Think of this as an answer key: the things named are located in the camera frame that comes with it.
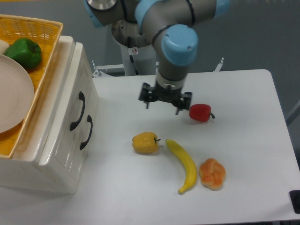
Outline black object at table edge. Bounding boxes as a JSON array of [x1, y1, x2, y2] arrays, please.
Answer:
[[289, 190, 300, 214]]

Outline yellow bell pepper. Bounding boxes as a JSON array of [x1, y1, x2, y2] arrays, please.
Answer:
[[132, 132, 161, 154]]

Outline white drawer cabinet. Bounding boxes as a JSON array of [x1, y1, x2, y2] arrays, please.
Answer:
[[0, 35, 99, 194]]

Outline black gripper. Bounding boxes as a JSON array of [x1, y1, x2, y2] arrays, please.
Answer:
[[138, 81, 192, 115]]

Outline red bell pepper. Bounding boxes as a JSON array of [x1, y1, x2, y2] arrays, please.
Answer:
[[189, 104, 215, 122]]

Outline yellow woven basket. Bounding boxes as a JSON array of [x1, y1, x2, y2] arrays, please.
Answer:
[[0, 14, 63, 159]]

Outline yellow banana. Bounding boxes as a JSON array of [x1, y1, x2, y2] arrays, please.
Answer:
[[165, 139, 197, 195]]

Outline beige plate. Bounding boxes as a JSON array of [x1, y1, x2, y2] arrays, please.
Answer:
[[0, 55, 34, 132]]

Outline orange knotted bread roll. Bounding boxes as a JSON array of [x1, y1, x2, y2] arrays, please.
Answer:
[[198, 158, 226, 191]]

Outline green bell pepper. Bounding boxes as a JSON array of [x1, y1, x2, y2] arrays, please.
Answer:
[[4, 38, 42, 69]]

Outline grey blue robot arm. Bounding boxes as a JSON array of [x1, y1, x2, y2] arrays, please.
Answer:
[[83, 0, 230, 111]]

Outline white round vegetable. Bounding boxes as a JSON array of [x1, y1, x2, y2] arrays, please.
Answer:
[[0, 40, 10, 55]]

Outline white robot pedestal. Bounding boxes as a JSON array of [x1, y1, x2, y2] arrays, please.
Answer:
[[93, 20, 159, 78]]

